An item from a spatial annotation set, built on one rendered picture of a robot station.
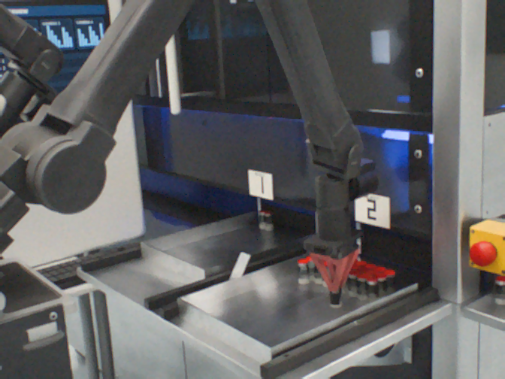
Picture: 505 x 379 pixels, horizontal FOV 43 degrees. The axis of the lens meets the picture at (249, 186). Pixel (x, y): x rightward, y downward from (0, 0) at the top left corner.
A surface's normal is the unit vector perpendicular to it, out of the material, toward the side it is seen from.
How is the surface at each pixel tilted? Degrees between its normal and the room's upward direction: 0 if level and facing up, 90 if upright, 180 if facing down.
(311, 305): 0
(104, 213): 90
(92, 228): 90
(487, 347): 90
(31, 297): 0
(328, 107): 101
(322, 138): 124
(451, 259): 90
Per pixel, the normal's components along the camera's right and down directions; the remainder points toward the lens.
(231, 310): -0.06, -0.97
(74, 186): 0.70, 0.29
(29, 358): 0.60, 0.14
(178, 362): -0.78, 0.19
